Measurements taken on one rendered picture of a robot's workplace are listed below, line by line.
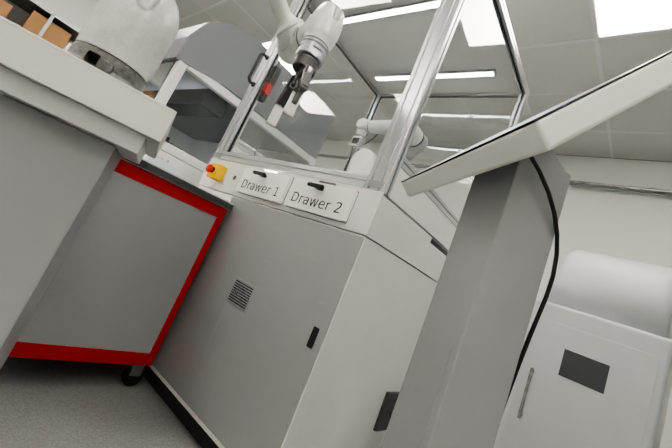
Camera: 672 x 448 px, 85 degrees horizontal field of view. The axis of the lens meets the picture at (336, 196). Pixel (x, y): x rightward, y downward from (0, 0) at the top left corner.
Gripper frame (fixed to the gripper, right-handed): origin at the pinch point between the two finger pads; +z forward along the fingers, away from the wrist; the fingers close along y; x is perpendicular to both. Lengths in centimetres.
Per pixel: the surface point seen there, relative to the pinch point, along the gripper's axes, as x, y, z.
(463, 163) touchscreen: 25, 50, 8
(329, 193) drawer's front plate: 28.0, -7.8, 10.2
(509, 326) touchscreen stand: 41, 57, 34
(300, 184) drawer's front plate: 22.3, -21.5, 8.7
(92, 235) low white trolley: -27, -38, 52
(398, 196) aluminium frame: 44.9, 5.9, 3.3
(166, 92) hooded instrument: -35, -106, -22
